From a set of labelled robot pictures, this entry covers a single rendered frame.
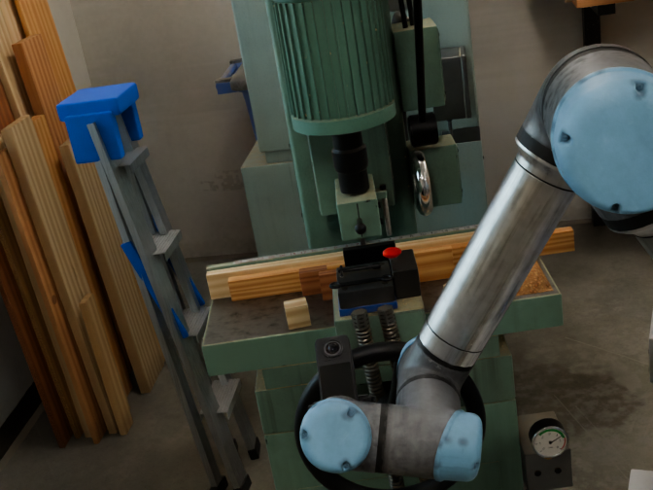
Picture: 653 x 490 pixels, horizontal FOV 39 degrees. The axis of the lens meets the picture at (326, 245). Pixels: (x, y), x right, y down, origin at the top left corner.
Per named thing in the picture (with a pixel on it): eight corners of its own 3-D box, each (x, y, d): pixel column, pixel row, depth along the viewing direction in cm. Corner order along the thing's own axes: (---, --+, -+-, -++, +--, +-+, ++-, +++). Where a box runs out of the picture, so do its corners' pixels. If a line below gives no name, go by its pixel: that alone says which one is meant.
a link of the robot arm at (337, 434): (373, 481, 95) (292, 472, 96) (375, 469, 106) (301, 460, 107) (381, 403, 96) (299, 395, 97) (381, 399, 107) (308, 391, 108)
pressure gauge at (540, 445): (533, 470, 157) (530, 430, 154) (529, 456, 161) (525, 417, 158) (570, 465, 157) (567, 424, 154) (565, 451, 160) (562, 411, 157)
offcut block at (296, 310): (289, 330, 155) (285, 309, 153) (287, 322, 158) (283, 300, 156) (311, 325, 155) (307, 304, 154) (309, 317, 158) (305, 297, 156)
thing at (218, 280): (211, 299, 170) (205, 275, 169) (212, 295, 172) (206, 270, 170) (537, 251, 168) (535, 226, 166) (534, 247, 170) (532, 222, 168)
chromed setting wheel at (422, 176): (421, 227, 172) (413, 163, 167) (414, 203, 183) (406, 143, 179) (436, 224, 172) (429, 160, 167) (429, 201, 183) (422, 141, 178)
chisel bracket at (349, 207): (343, 250, 161) (336, 204, 157) (340, 221, 173) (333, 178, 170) (386, 243, 160) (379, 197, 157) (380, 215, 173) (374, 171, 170)
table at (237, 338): (200, 408, 148) (192, 376, 146) (218, 320, 176) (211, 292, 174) (581, 354, 145) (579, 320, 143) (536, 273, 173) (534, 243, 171)
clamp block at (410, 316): (339, 371, 146) (330, 321, 142) (337, 331, 158) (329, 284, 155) (433, 358, 145) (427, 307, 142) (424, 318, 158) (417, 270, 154)
